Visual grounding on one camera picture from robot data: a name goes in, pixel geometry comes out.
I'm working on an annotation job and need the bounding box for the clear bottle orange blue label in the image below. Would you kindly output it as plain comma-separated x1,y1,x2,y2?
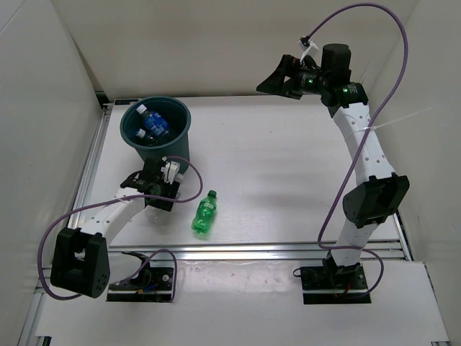
174,173,184,183

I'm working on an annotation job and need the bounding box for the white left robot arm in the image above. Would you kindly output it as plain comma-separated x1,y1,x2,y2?
50,158,182,298

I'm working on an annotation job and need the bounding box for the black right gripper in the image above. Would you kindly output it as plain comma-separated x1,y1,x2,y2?
256,56,329,100

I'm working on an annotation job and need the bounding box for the aluminium table frame rail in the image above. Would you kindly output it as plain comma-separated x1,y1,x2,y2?
17,93,451,346

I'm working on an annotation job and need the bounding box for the dark green plastic bin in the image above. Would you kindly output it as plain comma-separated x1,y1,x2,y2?
120,96,192,160

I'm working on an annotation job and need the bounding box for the green plastic soda bottle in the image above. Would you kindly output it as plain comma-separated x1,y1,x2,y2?
192,190,217,239

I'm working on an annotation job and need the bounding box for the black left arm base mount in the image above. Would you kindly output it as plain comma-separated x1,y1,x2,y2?
107,249,178,303

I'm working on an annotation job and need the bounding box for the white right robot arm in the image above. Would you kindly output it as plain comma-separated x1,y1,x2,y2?
256,43,410,288

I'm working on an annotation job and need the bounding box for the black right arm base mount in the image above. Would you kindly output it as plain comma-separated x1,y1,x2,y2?
292,259,372,305

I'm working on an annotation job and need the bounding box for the clear unlabelled plastic bottle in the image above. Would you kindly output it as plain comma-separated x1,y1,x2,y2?
135,128,161,147

